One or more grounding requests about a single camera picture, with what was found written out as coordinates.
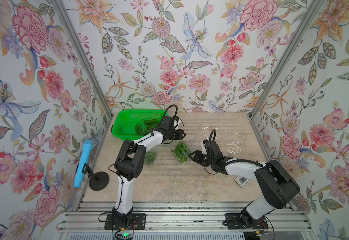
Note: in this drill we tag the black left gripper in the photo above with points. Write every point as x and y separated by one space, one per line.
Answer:
179 134

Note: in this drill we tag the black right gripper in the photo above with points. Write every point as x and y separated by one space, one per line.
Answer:
196 157

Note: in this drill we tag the green peppers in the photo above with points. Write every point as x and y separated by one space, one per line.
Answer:
146 127

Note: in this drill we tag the clear clamshell container front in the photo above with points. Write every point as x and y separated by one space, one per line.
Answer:
181 152

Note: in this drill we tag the clear clamshell container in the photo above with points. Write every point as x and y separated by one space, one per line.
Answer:
181 152
229 141
150 158

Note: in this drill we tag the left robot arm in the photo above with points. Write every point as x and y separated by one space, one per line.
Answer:
130 162

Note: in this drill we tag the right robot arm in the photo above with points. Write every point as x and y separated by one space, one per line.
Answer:
277 186

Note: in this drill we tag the green plastic basket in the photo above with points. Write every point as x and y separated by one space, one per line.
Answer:
126 120

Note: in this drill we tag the small card box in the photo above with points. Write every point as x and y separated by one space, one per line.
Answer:
242 181

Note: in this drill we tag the blue microphone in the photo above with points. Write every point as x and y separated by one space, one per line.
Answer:
87 148

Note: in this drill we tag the black microphone stand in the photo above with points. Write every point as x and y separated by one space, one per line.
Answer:
97 181

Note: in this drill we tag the aluminium corner profile left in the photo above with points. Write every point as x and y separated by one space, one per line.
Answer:
81 53

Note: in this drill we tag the aluminium corner profile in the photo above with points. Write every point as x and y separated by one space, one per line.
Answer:
286 55
81 53

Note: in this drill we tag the aluminium corner profile right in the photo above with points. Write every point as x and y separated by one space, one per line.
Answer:
286 55

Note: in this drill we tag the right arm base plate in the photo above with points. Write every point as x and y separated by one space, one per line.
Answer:
238 221

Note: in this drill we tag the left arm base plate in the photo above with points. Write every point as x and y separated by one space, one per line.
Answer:
132 221

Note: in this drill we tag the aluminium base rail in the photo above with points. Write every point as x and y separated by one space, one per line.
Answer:
179 217

